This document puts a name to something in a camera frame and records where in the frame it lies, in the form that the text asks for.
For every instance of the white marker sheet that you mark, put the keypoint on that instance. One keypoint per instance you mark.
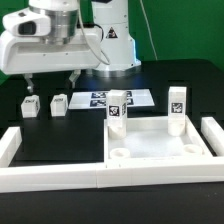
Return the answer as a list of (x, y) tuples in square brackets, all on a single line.
[(97, 99)]

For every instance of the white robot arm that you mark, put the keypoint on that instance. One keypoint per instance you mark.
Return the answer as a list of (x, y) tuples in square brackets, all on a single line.
[(50, 36)]

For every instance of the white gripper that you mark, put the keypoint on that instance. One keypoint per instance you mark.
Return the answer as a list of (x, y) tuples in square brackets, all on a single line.
[(26, 55)]

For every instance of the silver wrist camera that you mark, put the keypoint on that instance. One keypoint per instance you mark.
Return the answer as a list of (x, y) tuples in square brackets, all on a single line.
[(27, 23)]

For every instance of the white U-shaped fence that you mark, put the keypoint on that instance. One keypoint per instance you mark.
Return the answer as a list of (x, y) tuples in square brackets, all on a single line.
[(119, 170)]

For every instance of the white square tabletop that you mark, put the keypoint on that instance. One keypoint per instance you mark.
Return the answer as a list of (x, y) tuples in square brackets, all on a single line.
[(147, 137)]

